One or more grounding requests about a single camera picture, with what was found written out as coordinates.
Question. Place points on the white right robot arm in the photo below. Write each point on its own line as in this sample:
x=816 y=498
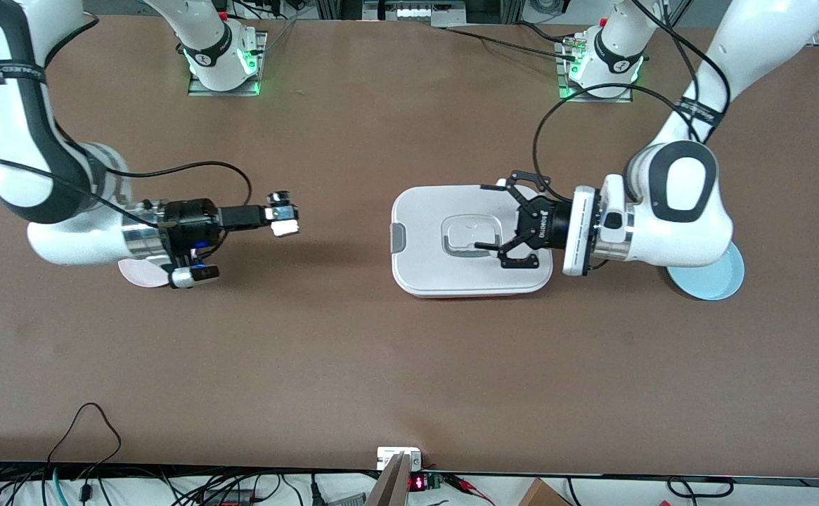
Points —
x=1 y=183

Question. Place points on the brown cardboard box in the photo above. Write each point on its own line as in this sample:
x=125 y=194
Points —
x=539 y=495

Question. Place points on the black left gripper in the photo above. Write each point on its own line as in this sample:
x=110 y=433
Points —
x=548 y=223

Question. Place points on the white socket block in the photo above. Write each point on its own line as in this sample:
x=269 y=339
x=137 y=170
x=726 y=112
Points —
x=388 y=455

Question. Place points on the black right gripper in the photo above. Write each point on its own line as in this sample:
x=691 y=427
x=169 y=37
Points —
x=188 y=222

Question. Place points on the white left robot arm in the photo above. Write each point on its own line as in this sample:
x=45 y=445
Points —
x=690 y=242

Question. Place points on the light blue round plate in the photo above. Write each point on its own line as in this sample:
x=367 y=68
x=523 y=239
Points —
x=711 y=284

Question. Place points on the white power strip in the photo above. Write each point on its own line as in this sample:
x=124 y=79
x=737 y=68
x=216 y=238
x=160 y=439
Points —
x=416 y=10

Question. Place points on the pale pink round plate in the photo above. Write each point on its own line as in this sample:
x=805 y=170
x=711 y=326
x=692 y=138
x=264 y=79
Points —
x=138 y=275

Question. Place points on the red digit display module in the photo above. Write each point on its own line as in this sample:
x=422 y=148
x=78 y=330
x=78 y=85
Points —
x=417 y=483

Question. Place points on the red clip lead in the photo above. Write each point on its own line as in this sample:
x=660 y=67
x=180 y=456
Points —
x=462 y=481

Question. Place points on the white lidded plastic box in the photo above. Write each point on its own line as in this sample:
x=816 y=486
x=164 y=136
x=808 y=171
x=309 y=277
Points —
x=423 y=267

